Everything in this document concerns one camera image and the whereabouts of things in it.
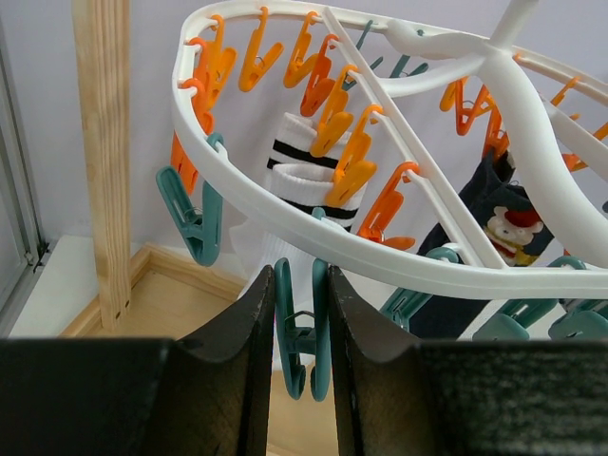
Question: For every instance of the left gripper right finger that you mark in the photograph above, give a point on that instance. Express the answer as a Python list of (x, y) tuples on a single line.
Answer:
[(396, 394)]

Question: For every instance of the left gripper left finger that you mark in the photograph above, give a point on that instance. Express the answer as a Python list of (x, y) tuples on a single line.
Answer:
[(207, 393)]

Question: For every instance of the teal clothespin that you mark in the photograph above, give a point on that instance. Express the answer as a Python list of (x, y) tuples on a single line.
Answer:
[(304, 340), (200, 228)]

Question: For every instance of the wooden hanger stand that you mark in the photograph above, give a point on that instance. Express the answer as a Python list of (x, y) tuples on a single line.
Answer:
[(101, 33)]

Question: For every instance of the white striped sock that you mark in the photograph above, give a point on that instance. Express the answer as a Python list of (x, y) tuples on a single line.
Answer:
[(294, 175)]

